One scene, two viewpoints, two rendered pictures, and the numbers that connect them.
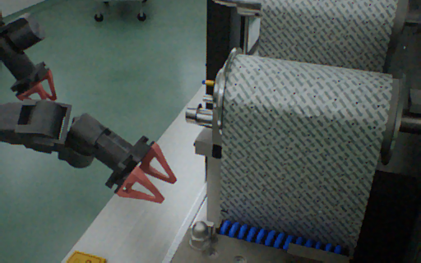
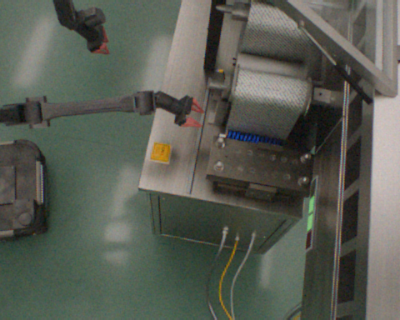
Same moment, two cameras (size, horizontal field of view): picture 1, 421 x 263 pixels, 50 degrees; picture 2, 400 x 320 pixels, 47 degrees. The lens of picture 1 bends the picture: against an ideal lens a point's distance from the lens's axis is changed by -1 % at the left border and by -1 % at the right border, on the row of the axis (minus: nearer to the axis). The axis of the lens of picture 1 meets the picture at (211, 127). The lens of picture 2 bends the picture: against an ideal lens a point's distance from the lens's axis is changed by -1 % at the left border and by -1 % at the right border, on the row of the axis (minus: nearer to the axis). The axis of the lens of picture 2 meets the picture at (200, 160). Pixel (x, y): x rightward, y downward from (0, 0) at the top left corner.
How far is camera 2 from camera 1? 1.10 m
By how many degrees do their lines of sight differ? 39
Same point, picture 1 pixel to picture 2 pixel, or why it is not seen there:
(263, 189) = (247, 122)
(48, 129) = (148, 107)
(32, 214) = (44, 53)
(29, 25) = (98, 18)
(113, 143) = (177, 106)
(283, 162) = (257, 116)
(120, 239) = (172, 130)
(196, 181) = (201, 85)
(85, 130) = (163, 102)
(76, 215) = (79, 51)
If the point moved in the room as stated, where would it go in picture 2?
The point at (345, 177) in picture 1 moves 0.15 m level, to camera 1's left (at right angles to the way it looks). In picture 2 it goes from (284, 122) to (242, 125)
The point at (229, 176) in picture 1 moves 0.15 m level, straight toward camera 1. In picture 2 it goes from (232, 117) to (237, 155)
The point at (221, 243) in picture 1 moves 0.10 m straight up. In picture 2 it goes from (229, 142) to (232, 132)
